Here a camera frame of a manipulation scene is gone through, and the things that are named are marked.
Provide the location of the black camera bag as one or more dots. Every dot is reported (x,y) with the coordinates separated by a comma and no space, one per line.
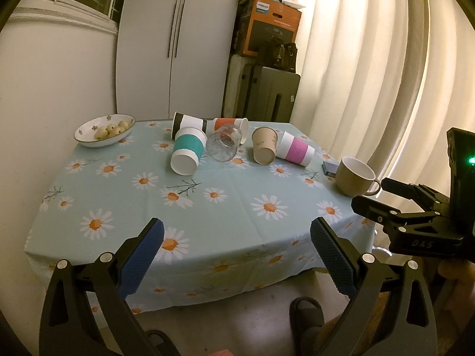
(281,56)

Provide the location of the dark green suitcase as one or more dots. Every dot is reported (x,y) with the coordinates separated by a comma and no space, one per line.
(267,94)

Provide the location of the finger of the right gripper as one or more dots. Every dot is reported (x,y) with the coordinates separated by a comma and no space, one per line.
(422,195)
(388,216)

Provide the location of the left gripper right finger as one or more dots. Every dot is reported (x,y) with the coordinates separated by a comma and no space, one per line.
(407,325)

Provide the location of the white floral bowl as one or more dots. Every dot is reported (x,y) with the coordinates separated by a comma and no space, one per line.
(104,131)

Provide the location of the daisy print tablecloth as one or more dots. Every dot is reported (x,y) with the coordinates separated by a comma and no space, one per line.
(230,228)

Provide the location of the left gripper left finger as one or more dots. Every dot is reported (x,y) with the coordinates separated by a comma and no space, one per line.
(67,325)

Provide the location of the cream curtain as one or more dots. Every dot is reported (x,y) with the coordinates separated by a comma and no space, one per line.
(384,80)

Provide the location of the orange black cardboard box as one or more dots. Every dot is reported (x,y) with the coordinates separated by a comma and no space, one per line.
(263,20)

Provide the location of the black white paper cup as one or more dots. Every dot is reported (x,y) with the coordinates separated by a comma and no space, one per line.
(181,121)

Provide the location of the pink sleeve paper cup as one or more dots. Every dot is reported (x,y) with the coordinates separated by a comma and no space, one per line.
(294,150)

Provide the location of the black slipper foot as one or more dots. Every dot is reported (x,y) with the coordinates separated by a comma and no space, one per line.
(306,319)

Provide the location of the teal sleeve paper cup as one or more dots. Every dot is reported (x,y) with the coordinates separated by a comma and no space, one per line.
(189,146)

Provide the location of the orange sleeve paper cup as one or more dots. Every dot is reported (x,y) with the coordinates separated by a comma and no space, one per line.
(242,124)

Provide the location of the brown kraft paper cup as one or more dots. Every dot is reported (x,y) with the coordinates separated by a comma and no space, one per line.
(264,141)

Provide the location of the clear glass tumbler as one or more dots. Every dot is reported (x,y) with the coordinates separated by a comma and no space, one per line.
(223,144)

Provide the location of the small dark blue box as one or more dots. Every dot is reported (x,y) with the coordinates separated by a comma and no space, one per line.
(330,168)

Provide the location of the white wardrobe cabinet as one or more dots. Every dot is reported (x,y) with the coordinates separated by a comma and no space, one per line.
(172,56)

